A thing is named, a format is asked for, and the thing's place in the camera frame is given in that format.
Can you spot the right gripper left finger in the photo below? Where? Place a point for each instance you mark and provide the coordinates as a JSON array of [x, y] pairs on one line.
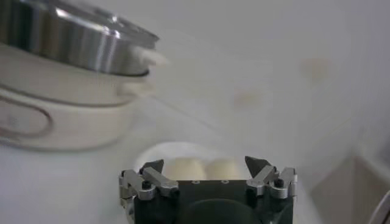
[[158, 179]]

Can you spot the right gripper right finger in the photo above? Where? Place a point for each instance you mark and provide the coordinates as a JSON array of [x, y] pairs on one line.
[[263, 178]]

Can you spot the white steamed baozi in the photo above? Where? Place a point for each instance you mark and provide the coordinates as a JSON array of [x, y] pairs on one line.
[[186, 169]]

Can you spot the perforated steel steamer basket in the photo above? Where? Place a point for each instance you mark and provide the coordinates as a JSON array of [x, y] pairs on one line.
[[70, 42]]

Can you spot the round white plate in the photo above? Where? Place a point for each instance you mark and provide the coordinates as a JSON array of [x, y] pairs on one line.
[[158, 150]]

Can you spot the cream electric cooker base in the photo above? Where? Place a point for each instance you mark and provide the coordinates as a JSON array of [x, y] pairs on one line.
[[70, 121]]

